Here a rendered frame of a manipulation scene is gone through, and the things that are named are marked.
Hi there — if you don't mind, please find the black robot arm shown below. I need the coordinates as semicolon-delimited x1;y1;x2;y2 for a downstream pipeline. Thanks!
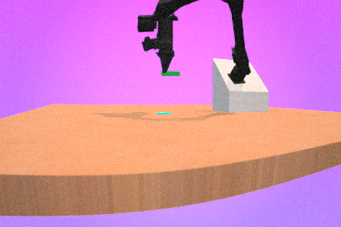
137;0;251;84

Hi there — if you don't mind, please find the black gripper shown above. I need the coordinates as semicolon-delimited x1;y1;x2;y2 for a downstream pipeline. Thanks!
154;30;174;73

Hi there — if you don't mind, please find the green rectangular post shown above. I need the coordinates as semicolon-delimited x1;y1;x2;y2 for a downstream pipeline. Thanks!
161;70;180;76

